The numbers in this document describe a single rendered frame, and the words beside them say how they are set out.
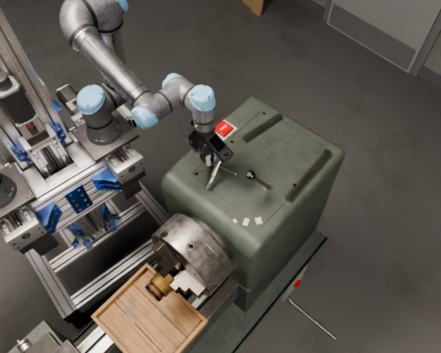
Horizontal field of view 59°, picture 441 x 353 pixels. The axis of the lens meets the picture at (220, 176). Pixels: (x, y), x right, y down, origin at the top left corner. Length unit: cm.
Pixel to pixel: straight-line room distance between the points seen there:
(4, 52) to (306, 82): 271
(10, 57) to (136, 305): 105
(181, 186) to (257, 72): 244
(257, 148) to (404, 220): 172
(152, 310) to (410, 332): 166
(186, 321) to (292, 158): 77
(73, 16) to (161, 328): 116
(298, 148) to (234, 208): 37
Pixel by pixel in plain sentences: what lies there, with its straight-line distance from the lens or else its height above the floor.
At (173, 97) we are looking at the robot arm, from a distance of 124.
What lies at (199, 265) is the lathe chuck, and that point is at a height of 121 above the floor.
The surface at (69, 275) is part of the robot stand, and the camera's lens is 260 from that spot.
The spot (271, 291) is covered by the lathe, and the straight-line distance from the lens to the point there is 205.
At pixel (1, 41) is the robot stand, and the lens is 159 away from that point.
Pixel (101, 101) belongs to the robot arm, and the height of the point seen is 138.
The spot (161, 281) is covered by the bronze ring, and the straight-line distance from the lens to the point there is 146.
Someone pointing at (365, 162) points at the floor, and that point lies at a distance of 324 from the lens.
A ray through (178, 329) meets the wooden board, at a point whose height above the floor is 88.
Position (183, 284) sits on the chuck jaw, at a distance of 146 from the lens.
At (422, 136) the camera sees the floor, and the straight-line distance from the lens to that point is 358.
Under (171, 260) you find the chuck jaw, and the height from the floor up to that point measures 114.
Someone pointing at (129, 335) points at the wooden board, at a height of 88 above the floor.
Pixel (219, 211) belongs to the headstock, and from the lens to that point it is 140.
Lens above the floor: 248
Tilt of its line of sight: 56 degrees down
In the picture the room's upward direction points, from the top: 2 degrees counter-clockwise
